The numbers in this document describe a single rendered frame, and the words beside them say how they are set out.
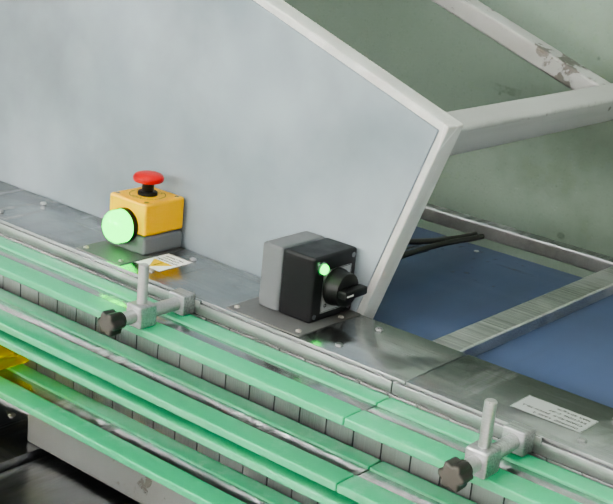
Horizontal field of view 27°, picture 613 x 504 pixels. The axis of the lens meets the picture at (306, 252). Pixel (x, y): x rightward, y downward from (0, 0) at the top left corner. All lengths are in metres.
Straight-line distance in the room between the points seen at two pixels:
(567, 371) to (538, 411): 0.18
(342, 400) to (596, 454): 0.27
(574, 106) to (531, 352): 0.40
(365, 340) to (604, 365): 0.29
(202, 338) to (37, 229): 0.37
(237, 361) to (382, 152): 0.29
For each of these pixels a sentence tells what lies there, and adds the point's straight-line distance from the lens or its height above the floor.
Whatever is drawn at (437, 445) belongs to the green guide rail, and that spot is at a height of 0.94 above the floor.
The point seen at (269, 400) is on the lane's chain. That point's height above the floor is 0.88.
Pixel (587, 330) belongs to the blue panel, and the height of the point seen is 0.52.
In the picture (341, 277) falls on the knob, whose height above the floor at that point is 0.81.
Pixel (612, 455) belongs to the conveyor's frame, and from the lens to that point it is 1.24.
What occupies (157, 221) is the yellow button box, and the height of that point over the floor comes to 0.80.
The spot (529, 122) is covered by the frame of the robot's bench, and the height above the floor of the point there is 0.47.
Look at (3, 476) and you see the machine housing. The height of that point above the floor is 0.95.
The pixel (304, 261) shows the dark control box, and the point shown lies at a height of 0.84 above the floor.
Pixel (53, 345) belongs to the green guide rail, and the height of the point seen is 0.96.
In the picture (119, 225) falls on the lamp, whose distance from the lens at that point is 1.61.
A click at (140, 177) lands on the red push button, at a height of 0.81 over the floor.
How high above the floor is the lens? 1.90
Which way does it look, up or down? 49 degrees down
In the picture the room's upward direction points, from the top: 106 degrees counter-clockwise
